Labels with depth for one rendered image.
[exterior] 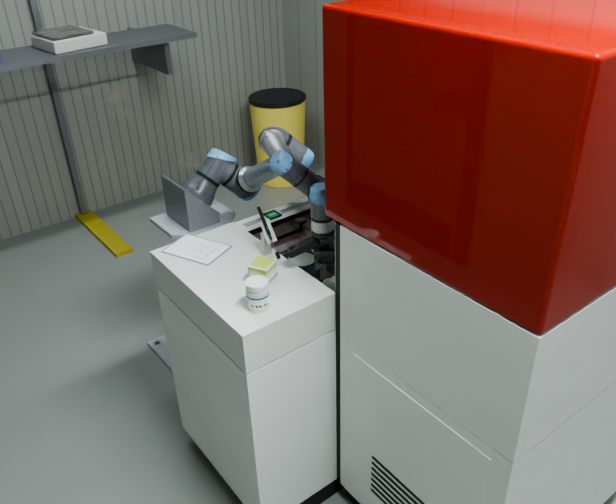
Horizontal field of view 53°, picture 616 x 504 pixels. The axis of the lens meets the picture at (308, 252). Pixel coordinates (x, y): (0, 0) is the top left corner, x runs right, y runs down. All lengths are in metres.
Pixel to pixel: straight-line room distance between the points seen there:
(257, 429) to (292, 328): 0.37
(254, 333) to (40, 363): 1.86
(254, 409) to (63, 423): 1.32
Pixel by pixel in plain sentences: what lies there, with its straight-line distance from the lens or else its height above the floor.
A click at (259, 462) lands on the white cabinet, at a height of 0.42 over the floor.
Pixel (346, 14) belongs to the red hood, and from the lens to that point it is 1.59.
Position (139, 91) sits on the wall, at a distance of 4.81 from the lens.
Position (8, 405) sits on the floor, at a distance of 3.32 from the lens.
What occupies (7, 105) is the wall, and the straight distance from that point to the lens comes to 4.53.
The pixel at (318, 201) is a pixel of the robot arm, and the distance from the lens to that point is 1.91.
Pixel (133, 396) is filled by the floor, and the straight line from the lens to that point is 3.13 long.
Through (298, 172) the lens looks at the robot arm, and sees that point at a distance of 1.97.
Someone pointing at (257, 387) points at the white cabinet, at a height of 0.75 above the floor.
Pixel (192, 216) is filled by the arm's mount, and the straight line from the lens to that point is 2.64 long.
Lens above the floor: 2.08
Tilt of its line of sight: 31 degrees down
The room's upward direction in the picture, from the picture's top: 2 degrees counter-clockwise
